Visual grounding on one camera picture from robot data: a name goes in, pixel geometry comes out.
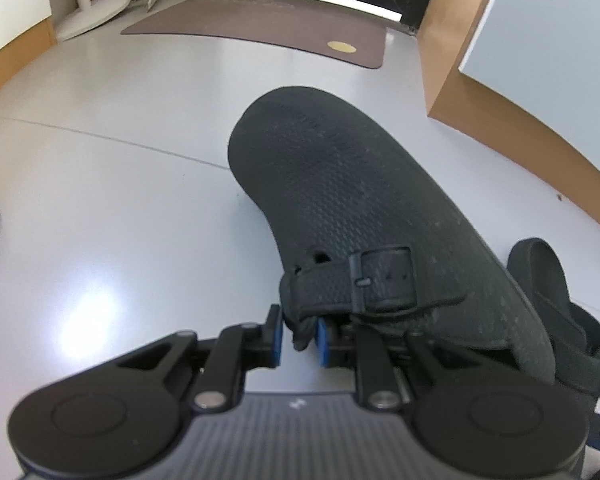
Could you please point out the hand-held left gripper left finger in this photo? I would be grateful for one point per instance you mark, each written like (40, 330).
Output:
(277, 340)

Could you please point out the black buckle clog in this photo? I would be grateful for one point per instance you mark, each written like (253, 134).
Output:
(360, 200)
(555, 310)

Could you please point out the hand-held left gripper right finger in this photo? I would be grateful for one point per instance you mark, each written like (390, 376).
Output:
(324, 345)

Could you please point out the brown doormat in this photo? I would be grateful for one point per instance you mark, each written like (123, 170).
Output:
(260, 25)

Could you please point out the white standing fan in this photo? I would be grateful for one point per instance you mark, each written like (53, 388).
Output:
(95, 12)

